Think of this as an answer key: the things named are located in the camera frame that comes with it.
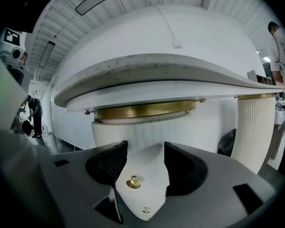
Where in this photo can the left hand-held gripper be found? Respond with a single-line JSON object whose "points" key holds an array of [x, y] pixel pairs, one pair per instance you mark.
{"points": [[12, 35]]}

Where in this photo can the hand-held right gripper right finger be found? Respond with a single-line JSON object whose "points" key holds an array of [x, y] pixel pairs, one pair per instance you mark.
{"points": [[223, 174]]}

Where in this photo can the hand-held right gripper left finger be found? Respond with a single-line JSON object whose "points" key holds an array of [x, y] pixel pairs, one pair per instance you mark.
{"points": [[73, 174]]}

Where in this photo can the large white fluted drawer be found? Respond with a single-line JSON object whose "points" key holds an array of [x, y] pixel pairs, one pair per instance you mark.
{"points": [[145, 165]]}

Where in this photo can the white curved desk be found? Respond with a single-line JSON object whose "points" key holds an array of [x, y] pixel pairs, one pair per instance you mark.
{"points": [[156, 68]]}

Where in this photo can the black bin bag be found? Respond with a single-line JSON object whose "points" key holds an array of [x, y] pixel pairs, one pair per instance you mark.
{"points": [[228, 141]]}

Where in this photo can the short ceiling light panel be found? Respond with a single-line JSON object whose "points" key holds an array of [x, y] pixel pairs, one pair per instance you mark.
{"points": [[47, 53]]}

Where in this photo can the black round floor device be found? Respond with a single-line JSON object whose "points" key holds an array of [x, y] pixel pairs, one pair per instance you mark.
{"points": [[26, 126]]}

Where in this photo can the grey shelf desk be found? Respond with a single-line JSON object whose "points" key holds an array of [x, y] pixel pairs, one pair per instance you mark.
{"points": [[251, 75]]}

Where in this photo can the white wall socket box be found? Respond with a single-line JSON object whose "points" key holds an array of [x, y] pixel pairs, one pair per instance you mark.
{"points": [[177, 43]]}

